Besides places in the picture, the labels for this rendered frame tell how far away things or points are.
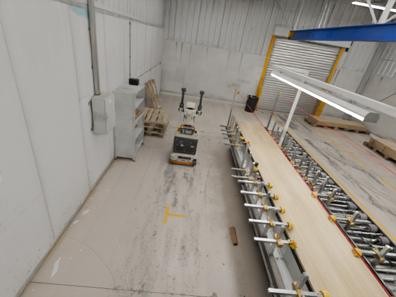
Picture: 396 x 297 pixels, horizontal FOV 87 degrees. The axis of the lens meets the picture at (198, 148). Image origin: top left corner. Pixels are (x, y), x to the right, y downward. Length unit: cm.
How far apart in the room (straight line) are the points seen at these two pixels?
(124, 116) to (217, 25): 704
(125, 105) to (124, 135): 67
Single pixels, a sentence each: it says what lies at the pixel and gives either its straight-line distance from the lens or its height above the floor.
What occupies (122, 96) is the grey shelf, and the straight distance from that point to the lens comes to 445.
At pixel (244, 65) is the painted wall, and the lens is 1073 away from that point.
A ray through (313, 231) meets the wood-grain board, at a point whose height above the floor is 90.
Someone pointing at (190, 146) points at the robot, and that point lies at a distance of 476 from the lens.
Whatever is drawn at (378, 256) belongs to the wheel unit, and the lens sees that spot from 312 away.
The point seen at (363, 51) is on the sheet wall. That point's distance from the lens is 1290.
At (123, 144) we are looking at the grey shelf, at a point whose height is 40.
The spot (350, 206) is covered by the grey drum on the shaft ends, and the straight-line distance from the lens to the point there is 393.
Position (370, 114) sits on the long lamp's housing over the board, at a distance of 214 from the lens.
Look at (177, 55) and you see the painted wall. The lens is 1051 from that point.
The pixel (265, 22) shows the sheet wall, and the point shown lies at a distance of 1086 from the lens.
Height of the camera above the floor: 268
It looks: 28 degrees down
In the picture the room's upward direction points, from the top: 10 degrees clockwise
